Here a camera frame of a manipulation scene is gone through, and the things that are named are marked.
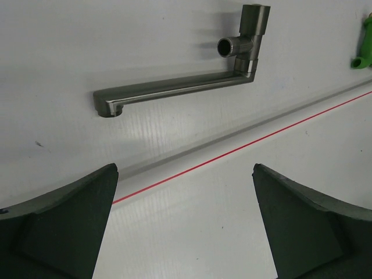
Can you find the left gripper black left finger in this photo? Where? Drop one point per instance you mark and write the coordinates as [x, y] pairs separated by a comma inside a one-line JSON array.
[[58, 234]]

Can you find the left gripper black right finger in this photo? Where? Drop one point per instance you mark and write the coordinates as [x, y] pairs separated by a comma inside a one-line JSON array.
[[311, 234]]

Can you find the green plastic water faucet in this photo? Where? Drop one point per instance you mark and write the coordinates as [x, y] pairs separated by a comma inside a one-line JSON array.
[[363, 60]]

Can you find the white PVC pipe frame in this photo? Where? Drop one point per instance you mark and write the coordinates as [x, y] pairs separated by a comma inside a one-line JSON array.
[[307, 133]]

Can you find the grey metal long-spout faucet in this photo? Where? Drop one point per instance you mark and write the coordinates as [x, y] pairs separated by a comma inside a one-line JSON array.
[[245, 48]]

